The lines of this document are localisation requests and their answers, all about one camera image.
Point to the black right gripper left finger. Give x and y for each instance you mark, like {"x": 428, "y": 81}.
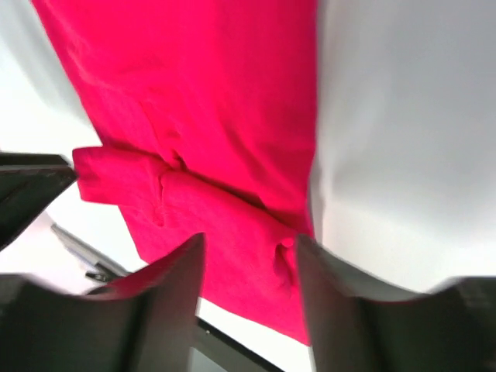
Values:
{"x": 142, "y": 322}

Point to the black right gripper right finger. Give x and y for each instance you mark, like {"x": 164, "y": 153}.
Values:
{"x": 357, "y": 322}

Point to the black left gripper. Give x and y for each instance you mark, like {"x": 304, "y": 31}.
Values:
{"x": 29, "y": 183}

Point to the crimson red t shirt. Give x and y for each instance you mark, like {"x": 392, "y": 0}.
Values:
{"x": 206, "y": 114}

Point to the aluminium front extrusion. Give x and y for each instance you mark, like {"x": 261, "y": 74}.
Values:
{"x": 102, "y": 268}

